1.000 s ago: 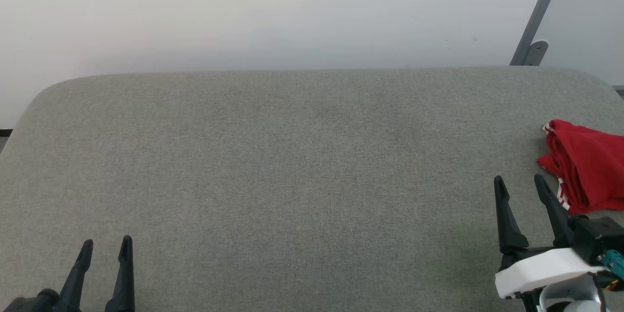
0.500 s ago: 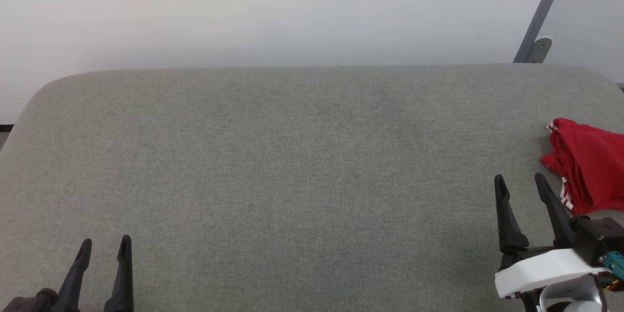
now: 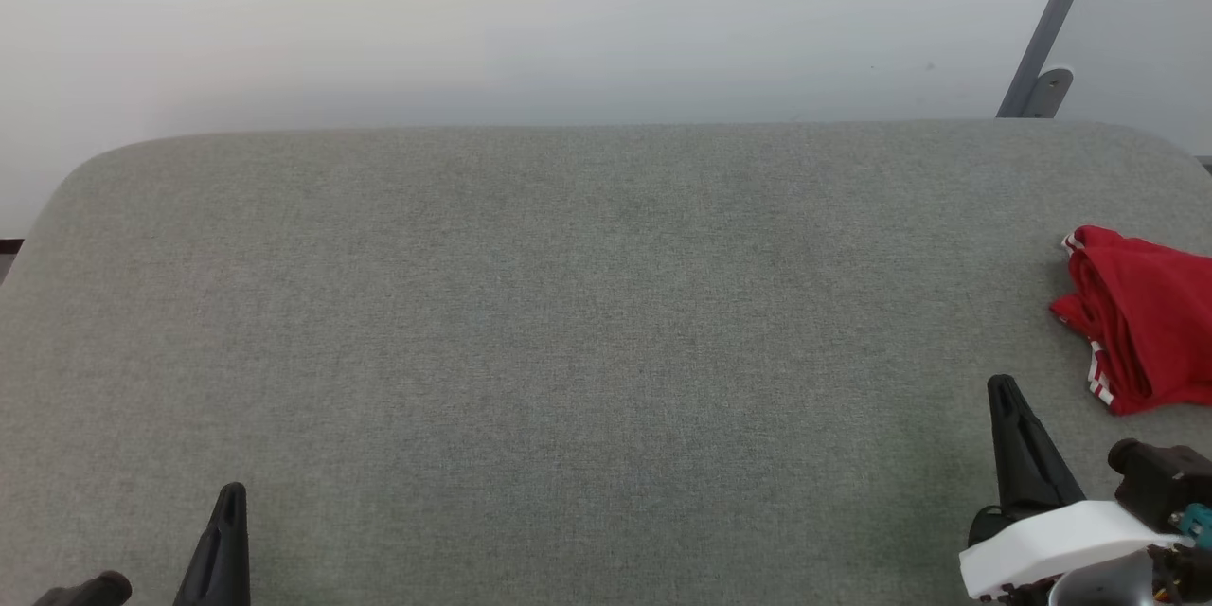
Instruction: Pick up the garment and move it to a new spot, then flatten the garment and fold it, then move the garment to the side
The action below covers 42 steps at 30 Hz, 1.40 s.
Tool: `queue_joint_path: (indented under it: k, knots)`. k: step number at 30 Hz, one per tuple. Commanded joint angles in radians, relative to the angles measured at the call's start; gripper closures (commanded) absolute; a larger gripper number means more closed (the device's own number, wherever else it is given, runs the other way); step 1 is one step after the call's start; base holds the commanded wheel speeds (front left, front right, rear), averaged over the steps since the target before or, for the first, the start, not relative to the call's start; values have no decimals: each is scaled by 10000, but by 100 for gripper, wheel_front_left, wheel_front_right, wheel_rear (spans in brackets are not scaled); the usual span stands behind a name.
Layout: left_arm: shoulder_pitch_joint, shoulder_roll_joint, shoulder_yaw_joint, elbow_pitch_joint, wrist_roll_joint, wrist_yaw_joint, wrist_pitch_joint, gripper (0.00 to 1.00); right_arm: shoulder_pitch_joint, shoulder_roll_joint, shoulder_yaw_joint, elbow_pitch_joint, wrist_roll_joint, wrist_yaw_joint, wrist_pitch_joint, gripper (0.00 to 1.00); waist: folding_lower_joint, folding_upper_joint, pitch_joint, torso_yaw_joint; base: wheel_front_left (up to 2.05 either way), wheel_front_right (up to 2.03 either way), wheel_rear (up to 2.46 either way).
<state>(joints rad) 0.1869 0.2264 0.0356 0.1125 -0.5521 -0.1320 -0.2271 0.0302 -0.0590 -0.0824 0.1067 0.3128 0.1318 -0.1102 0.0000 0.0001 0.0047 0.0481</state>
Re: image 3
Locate red Bulls 23 jersey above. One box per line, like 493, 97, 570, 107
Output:
1049, 225, 1212, 417

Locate grey fabric sofa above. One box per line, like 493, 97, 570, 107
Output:
0, 118, 1212, 606

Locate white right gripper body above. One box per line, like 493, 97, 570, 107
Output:
959, 500, 1186, 601

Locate teal right camera connector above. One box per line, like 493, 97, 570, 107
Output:
1172, 504, 1212, 543

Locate grey metal wall bracket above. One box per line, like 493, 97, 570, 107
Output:
996, 0, 1112, 119

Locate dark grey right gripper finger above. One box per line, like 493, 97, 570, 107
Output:
985, 374, 1086, 518

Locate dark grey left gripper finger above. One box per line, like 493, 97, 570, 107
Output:
173, 481, 253, 606

